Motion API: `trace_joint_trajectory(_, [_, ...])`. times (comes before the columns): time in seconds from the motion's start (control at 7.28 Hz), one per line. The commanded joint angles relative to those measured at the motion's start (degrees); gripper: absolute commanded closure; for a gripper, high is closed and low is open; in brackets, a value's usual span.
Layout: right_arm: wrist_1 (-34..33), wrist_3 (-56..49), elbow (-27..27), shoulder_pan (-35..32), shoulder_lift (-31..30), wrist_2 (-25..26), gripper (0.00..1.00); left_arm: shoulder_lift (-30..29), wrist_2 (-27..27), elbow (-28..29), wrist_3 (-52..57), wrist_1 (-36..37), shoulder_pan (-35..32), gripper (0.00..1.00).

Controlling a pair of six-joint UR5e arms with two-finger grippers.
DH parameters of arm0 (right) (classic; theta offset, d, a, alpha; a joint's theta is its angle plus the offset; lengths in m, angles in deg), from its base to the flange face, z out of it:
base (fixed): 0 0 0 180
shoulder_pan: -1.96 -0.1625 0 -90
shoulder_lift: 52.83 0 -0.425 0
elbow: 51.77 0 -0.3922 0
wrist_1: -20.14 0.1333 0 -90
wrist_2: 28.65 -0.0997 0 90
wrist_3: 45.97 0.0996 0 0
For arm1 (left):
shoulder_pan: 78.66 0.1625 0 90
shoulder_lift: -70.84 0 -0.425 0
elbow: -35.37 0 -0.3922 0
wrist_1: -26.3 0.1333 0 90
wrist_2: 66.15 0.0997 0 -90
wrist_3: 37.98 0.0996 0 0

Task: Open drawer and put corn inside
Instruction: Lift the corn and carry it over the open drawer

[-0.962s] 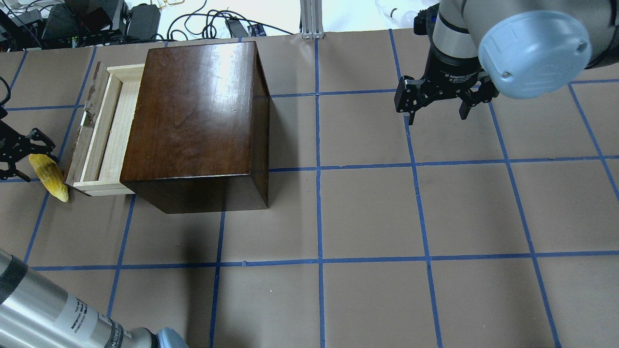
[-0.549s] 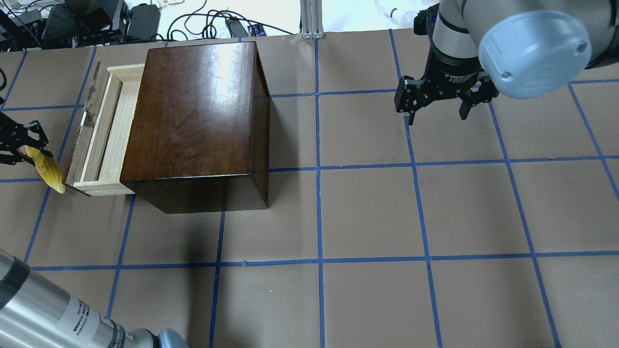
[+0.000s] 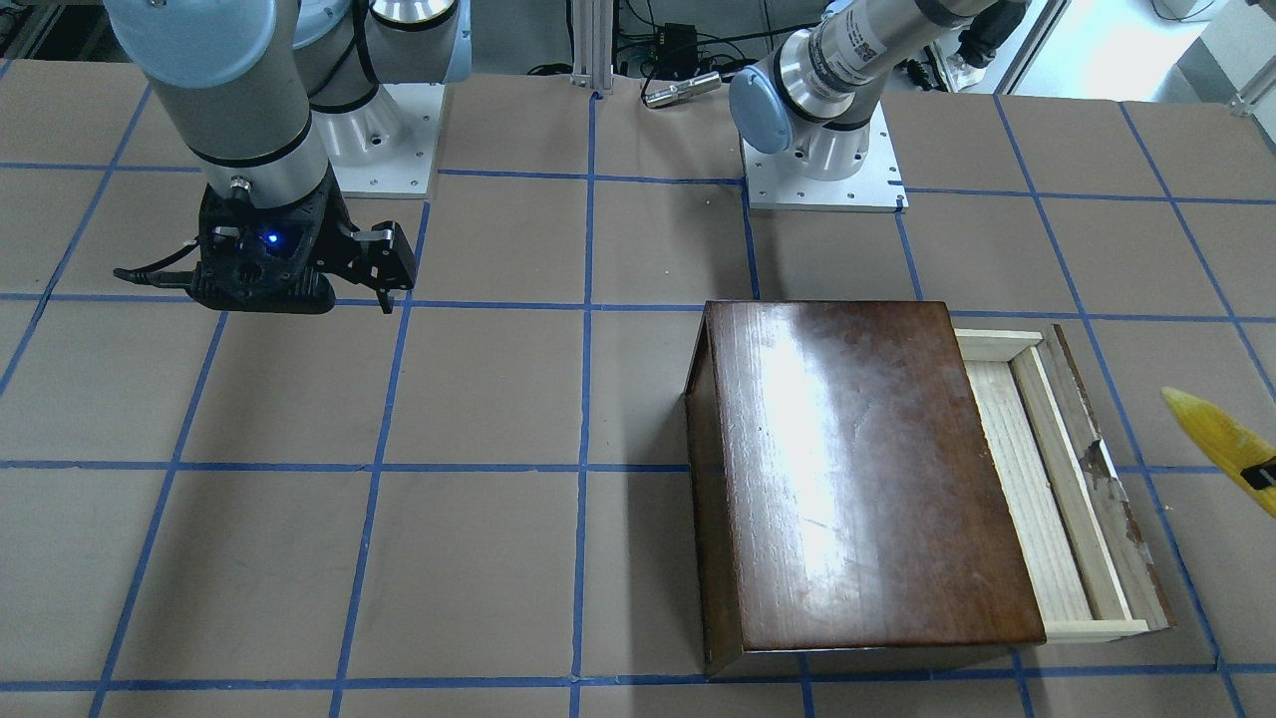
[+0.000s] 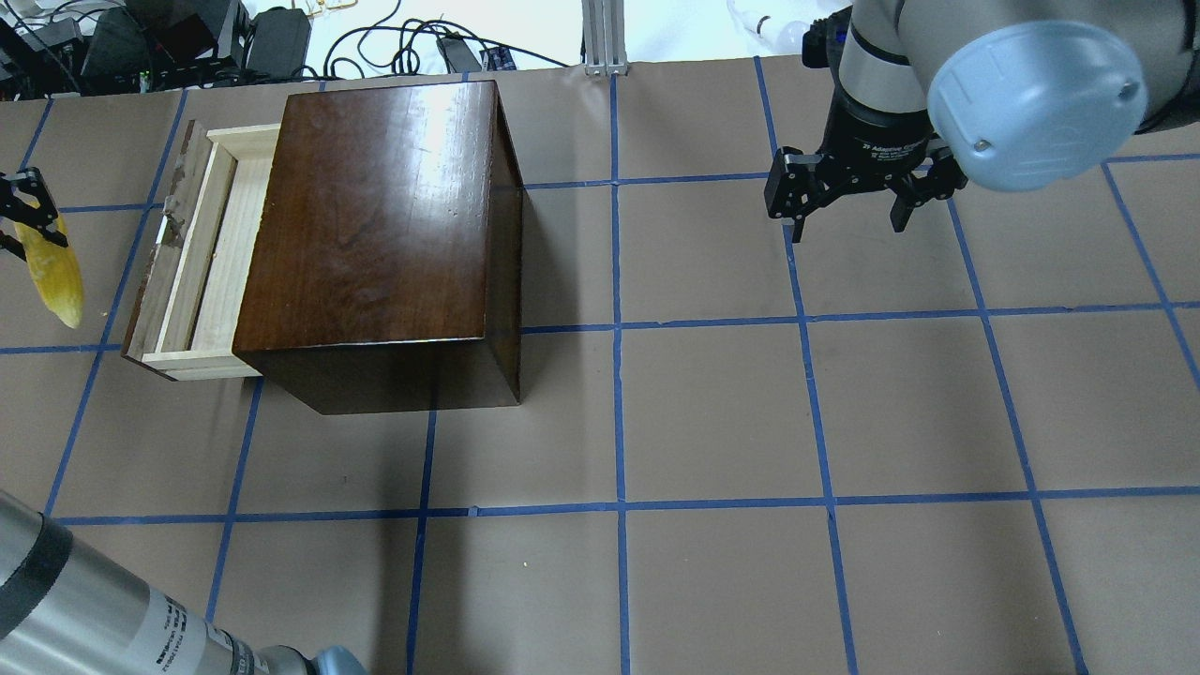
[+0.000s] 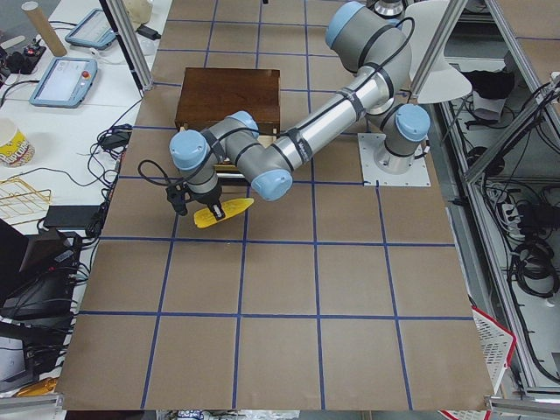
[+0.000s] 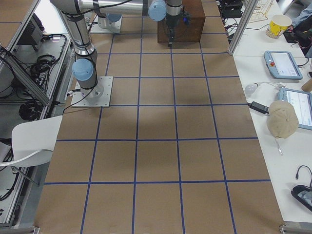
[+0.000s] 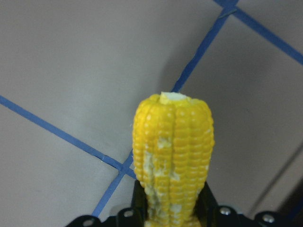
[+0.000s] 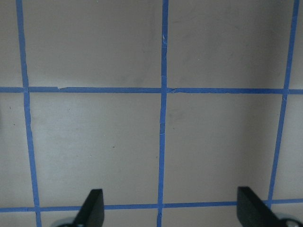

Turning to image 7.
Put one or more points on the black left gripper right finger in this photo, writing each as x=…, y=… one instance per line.
x=211, y=214

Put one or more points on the yellow corn cob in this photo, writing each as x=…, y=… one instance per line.
x=173, y=141

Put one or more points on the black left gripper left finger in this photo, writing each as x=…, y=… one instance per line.
x=133, y=216

